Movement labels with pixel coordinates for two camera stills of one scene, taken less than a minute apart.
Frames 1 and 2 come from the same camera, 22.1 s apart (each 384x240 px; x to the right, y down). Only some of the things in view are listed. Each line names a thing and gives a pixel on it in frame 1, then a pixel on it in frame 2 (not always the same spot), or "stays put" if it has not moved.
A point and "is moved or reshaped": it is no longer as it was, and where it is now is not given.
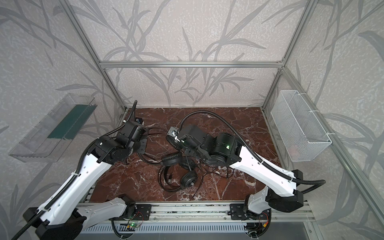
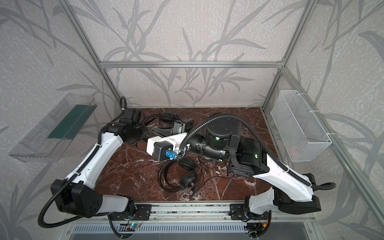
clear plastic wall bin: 46,142 stays put
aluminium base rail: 213,211 stays put
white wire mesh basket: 303,136 stays put
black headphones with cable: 172,141 is moved or reshaped
